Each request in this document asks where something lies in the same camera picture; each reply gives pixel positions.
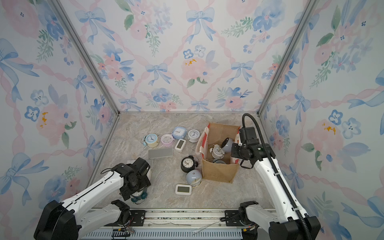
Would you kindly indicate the dark green triangular clock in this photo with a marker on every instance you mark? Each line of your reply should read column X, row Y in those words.
column 138, row 198

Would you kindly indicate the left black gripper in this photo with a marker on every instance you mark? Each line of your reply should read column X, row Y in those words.
column 128, row 191

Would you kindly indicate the white digital clock front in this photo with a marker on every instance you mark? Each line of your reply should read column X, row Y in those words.
column 183, row 190

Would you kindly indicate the blue dome alarm clock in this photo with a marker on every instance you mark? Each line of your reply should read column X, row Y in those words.
column 194, row 178

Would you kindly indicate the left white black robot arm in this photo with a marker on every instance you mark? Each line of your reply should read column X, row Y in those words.
column 72, row 218

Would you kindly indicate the black twin-bell alarm clock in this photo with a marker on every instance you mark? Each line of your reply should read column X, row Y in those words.
column 189, row 164

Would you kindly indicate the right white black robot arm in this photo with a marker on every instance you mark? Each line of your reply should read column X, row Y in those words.
column 290, row 221

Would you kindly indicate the grey blue oval clock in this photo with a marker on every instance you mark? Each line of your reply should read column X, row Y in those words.
column 226, row 145

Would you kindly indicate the grey flat mirror clock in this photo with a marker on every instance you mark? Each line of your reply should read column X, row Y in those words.
column 160, row 153

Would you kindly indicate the blue square alarm clock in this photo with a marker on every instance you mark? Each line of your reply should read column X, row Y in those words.
column 179, row 133

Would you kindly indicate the aluminium front rail frame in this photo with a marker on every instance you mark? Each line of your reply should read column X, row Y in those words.
column 182, row 219

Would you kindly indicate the pink round alarm clock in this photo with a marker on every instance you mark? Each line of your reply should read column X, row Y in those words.
column 167, row 140

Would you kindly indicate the small white digital clock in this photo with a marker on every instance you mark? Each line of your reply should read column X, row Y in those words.
column 181, row 143

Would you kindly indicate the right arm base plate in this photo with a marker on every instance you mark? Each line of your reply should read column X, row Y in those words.
column 235, row 218

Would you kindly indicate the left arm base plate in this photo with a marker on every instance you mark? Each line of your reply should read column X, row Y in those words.
column 132, row 218

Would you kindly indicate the white round alarm clock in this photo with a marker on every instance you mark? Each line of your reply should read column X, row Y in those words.
column 193, row 136

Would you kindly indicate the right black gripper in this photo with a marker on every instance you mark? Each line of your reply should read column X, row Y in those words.
column 234, row 150

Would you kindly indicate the light blue twin-bell clock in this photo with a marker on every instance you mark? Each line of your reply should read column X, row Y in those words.
column 219, row 162

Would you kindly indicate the white round clock with legs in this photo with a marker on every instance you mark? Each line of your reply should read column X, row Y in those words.
column 217, row 152

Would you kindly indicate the blue twin-bell clock beige base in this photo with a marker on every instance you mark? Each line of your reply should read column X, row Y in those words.
column 151, row 141

